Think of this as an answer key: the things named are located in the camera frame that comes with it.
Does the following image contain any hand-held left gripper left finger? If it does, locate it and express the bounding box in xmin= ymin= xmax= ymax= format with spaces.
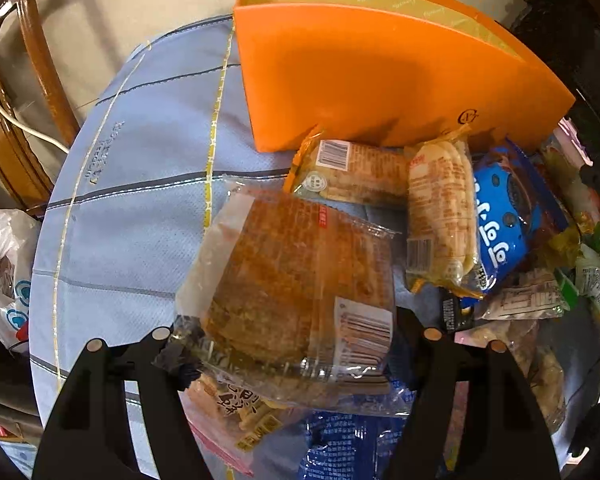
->
xmin=32 ymin=329 xmax=216 ymax=480

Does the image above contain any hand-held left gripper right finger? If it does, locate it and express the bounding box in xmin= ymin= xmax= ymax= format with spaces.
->
xmin=380 ymin=305 xmax=563 ymax=480

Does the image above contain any pink-edged snack packet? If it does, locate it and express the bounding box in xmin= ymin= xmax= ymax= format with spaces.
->
xmin=182 ymin=370 xmax=301 ymax=478

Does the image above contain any blue packet with white print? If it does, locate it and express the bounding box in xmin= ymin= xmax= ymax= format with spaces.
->
xmin=300 ymin=407 xmax=416 ymax=480

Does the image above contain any clear packet of brown cake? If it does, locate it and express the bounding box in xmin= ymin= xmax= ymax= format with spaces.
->
xmin=155 ymin=175 xmax=411 ymax=416

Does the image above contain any orange cardboard box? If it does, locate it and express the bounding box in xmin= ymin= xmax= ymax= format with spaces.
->
xmin=232 ymin=0 xmax=577 ymax=153

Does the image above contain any clear bag of pale snacks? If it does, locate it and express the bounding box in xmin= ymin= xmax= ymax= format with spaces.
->
xmin=455 ymin=317 xmax=568 ymax=433

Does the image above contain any clear bag of yellow snacks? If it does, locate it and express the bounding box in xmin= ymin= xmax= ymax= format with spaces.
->
xmin=530 ymin=130 xmax=600 ymax=261

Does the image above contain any small black packet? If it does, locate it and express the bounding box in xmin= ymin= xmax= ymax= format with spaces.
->
xmin=439 ymin=287 xmax=477 ymax=333

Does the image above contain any white snack packet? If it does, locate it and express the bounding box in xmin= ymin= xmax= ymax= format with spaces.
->
xmin=472 ymin=267 xmax=573 ymax=322

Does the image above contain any clear rice cracker packet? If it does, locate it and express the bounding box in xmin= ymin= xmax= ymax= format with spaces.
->
xmin=404 ymin=127 xmax=483 ymax=298

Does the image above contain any light blue tablecloth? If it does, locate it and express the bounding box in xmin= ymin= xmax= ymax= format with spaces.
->
xmin=29 ymin=17 xmax=600 ymax=480

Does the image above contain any blue cookie packet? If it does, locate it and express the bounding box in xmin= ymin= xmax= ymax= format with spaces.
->
xmin=460 ymin=139 xmax=573 ymax=308

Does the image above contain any green snack packet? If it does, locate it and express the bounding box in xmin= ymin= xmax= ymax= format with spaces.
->
xmin=572 ymin=242 xmax=600 ymax=316

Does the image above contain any white plastic bag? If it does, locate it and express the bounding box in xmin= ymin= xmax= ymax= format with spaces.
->
xmin=0 ymin=208 xmax=43 ymax=356

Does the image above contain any yellow biscuit packet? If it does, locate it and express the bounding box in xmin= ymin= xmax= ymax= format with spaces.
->
xmin=287 ymin=127 xmax=416 ymax=208

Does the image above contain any wooden chair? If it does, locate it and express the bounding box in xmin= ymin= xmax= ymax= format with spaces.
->
xmin=0 ymin=0 xmax=81 ymax=211

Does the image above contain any white cable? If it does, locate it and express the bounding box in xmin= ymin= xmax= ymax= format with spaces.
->
xmin=0 ymin=82 xmax=71 ymax=153

